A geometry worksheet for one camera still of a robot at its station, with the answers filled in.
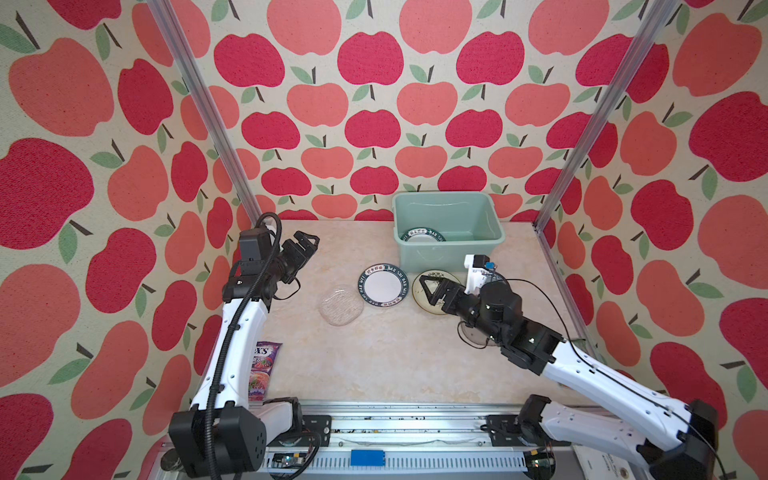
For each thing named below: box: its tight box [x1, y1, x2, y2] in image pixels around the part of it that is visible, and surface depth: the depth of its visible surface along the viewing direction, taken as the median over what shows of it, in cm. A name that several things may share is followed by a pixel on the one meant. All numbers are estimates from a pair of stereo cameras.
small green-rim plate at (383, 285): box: [358, 263, 409, 307], surface depth 104 cm
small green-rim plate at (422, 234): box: [400, 227, 447, 242], surface depth 117 cm
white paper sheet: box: [573, 445, 636, 480], surface depth 70 cm
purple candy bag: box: [248, 341, 283, 409], surface depth 84 cm
